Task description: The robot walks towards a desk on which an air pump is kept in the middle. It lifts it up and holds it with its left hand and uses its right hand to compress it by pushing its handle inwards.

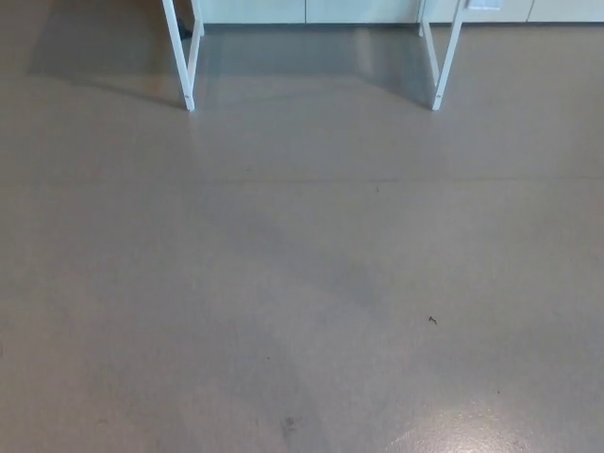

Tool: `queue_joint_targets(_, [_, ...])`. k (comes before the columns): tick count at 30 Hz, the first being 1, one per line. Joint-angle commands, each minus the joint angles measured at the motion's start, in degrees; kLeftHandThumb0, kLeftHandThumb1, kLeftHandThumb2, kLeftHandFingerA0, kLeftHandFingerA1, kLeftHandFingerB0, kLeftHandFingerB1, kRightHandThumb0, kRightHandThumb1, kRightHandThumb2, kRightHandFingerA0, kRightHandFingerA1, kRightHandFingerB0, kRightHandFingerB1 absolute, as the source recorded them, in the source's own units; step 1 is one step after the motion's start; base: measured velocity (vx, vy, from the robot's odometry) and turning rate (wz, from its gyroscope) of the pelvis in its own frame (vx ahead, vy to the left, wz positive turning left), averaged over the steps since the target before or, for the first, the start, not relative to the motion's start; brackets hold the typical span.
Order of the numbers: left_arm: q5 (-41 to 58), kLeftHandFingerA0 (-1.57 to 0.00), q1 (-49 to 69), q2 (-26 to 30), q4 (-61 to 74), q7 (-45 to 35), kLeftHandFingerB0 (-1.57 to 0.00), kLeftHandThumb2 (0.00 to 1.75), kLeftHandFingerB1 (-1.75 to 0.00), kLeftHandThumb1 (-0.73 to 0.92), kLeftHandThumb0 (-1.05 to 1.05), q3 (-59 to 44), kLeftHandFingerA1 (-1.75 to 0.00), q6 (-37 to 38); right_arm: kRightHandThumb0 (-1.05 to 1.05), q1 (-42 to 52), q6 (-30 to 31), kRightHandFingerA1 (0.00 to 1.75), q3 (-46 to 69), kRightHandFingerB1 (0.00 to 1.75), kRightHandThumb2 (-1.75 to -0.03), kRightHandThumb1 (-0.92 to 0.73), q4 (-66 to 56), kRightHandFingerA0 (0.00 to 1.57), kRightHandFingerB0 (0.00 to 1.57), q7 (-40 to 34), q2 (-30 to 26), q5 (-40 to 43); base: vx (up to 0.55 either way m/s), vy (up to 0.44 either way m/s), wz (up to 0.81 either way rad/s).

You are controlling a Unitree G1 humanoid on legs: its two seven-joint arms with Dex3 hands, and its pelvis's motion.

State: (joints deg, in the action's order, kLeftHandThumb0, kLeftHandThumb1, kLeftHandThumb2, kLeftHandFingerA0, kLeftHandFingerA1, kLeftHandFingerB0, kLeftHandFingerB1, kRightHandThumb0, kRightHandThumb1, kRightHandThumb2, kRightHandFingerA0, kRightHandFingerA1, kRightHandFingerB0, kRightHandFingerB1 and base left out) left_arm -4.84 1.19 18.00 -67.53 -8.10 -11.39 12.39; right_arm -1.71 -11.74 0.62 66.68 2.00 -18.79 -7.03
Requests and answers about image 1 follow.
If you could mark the white cabinet row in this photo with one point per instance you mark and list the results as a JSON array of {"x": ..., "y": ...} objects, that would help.
[{"x": 358, "y": 9}]

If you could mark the white socket plate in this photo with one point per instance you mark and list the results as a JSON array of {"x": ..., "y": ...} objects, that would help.
[{"x": 481, "y": 4}]

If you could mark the white desk leg frame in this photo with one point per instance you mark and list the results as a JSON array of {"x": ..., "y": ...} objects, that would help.
[
  {"x": 446, "y": 66},
  {"x": 183, "y": 71}
]

